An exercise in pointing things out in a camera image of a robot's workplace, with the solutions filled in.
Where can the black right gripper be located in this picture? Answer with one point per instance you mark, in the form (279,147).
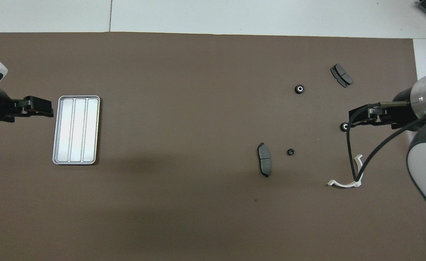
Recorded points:
(384,116)

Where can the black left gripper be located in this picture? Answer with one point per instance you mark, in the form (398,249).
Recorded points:
(19,108)

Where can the large black bearing gear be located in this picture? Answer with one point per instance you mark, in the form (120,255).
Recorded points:
(299,88)
(343,127)

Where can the silver metal tray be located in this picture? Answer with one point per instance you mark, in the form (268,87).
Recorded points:
(77,129)

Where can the short dark brake pad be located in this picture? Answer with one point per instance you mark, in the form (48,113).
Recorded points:
(341,75)

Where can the white curved plastic clip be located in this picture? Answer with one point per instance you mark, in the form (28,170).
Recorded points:
(345,184)

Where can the long dark brake pad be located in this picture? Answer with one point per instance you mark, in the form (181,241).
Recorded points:
(264,159)

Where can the brown table mat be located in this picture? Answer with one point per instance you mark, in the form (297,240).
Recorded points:
(198,108)

